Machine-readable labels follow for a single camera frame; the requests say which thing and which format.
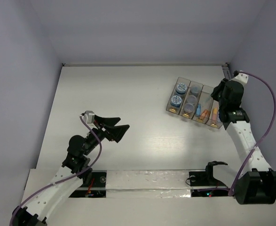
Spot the orange marker pen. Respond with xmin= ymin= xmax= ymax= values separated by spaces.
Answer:
xmin=211 ymin=108 xmax=218 ymax=122

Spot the clear jar of clips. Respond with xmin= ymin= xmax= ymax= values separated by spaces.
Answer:
xmin=186 ymin=95 xmax=197 ymax=105
xmin=190 ymin=85 xmax=202 ymax=97
xmin=183 ymin=103 xmax=195 ymax=113

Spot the blue lid round jar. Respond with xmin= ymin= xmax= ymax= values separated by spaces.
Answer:
xmin=175 ymin=83 xmax=188 ymax=96
xmin=169 ymin=95 xmax=182 ymax=108

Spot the green marker pen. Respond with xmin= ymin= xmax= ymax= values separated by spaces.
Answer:
xmin=203 ymin=97 xmax=213 ymax=105

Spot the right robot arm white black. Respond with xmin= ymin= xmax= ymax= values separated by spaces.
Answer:
xmin=211 ymin=76 xmax=276 ymax=204

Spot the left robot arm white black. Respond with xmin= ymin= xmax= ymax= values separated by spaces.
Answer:
xmin=9 ymin=111 xmax=130 ymax=226

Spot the clear four-compartment organizer tray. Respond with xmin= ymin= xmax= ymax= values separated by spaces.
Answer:
xmin=166 ymin=77 xmax=223 ymax=129

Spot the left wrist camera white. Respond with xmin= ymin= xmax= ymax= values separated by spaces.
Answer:
xmin=79 ymin=110 xmax=95 ymax=124

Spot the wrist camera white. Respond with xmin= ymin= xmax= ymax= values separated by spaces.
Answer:
xmin=231 ymin=71 xmax=249 ymax=86
xmin=79 ymin=110 xmax=95 ymax=124

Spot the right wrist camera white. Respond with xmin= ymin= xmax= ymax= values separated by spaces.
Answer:
xmin=231 ymin=71 xmax=249 ymax=86

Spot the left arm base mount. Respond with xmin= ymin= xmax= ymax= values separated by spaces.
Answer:
xmin=69 ymin=170 xmax=107 ymax=198

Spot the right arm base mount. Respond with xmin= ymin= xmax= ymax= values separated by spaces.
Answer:
xmin=185 ymin=161 xmax=229 ymax=197

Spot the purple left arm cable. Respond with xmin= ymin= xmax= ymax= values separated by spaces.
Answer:
xmin=9 ymin=115 xmax=103 ymax=226

